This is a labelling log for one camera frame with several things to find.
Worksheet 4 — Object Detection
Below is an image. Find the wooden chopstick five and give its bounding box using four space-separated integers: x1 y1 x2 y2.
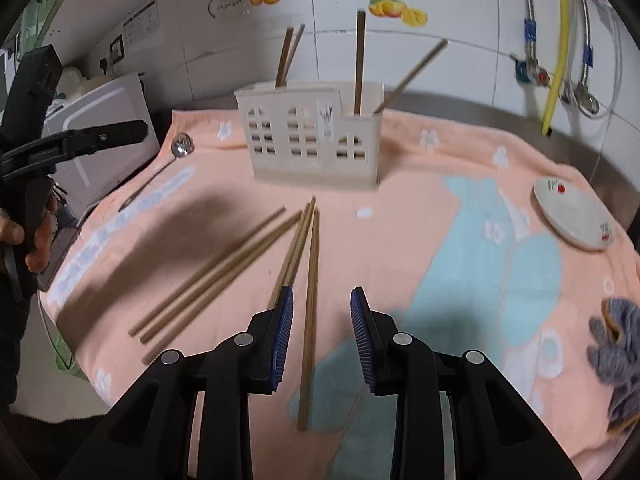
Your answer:
141 242 275 365

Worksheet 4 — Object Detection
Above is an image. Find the wooden chopstick four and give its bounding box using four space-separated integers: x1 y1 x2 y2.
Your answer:
136 210 303 344

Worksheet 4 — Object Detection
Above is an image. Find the wooden chopstick three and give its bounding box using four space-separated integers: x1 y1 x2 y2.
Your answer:
128 206 285 337

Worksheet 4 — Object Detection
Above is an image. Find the wooden chopstick ten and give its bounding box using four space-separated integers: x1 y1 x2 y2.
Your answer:
296 208 320 432

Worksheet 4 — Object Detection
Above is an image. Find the wooden chopstick seven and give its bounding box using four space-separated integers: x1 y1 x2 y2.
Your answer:
283 196 316 286

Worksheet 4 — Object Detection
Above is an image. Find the wooden chopstick six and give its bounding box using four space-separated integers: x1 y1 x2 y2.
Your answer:
268 203 310 310

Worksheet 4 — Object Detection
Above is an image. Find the wooden chopstick one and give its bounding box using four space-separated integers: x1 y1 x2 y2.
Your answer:
274 27 294 88

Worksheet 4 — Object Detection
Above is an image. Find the wooden chopstick two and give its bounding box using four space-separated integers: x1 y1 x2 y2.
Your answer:
281 23 306 86

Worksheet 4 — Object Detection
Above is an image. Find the wooden chopstick nine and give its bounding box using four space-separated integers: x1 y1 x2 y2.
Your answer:
354 10 366 115

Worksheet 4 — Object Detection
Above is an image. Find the wooden chopstick eight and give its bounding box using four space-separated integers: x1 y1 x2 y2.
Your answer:
373 39 449 115

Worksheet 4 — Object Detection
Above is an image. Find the person's left hand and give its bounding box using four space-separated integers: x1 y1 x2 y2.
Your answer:
1 195 58 273

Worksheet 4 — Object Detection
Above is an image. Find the white microwave oven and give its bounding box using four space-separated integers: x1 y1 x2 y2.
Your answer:
42 74 160 218

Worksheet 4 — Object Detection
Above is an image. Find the green mesh mat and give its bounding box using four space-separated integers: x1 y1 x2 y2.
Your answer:
53 335 87 382

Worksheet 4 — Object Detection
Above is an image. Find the steel slotted spoon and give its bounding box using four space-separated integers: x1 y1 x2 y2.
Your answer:
118 132 194 212

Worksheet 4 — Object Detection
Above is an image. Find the grey rag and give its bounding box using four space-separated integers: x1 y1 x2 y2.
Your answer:
586 297 639 434

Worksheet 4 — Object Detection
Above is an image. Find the peach printed towel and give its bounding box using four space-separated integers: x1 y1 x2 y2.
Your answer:
42 110 639 479

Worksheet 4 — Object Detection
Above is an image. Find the white small dish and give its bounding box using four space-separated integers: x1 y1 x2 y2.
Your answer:
533 177 614 252

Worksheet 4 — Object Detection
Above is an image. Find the cream plastic utensil holder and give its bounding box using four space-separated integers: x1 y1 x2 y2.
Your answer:
234 81 384 191

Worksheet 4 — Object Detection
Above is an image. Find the black wall socket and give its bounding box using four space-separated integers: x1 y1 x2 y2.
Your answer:
110 35 125 65

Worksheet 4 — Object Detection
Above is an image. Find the braided steel hose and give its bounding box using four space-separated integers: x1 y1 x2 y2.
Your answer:
508 0 551 86

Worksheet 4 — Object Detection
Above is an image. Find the yellow gas hose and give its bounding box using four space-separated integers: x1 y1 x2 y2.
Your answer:
540 0 573 137

